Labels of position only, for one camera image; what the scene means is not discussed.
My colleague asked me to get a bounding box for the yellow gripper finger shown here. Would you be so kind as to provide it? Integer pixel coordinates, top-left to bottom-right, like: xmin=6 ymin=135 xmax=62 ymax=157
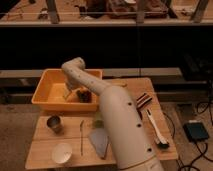
xmin=63 ymin=89 xmax=72 ymax=101

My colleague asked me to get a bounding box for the green pepper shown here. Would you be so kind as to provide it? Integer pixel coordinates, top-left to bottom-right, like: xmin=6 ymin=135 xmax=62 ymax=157
xmin=76 ymin=90 xmax=82 ymax=101

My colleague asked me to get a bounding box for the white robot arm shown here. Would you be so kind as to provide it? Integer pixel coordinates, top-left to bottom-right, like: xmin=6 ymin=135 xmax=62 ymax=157
xmin=61 ymin=57 xmax=164 ymax=171

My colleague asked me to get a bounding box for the metal cup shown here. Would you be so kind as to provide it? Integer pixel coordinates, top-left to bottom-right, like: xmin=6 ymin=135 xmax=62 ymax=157
xmin=47 ymin=115 xmax=62 ymax=133

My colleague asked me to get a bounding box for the green plastic cup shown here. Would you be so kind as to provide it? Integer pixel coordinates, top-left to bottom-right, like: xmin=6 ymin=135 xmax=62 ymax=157
xmin=93 ymin=112 xmax=104 ymax=128

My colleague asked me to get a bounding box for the yellow plastic tub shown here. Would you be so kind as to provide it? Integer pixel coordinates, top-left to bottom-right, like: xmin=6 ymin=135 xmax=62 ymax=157
xmin=31 ymin=69 xmax=98 ymax=112

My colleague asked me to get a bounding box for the thin metal utensil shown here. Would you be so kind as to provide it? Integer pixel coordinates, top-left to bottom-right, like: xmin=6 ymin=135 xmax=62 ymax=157
xmin=80 ymin=120 xmax=84 ymax=156

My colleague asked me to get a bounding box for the yellow banana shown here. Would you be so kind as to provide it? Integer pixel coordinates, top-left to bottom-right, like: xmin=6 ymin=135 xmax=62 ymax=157
xmin=113 ymin=82 xmax=127 ymax=87

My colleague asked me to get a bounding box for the grey triangular cloth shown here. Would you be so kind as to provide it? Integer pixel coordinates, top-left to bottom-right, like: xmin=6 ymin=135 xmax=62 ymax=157
xmin=89 ymin=128 xmax=109 ymax=159

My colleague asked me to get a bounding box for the striped black red block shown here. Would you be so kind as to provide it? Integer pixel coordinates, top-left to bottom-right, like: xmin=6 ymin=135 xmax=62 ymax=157
xmin=136 ymin=93 xmax=152 ymax=109

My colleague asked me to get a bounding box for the black foot pedal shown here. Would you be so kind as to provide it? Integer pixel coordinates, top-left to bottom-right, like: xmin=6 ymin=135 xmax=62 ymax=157
xmin=183 ymin=122 xmax=209 ymax=142

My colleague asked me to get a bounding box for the wooden shelf rail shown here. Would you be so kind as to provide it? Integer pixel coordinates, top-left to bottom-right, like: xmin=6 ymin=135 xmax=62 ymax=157
xmin=0 ymin=19 xmax=213 ymax=27

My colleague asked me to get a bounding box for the white handled brush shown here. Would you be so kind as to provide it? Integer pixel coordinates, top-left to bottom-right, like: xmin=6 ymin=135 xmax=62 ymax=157
xmin=146 ymin=109 xmax=169 ymax=149

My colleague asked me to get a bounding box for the black cable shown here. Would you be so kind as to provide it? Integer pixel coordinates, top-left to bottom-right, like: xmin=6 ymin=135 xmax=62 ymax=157
xmin=179 ymin=99 xmax=213 ymax=171

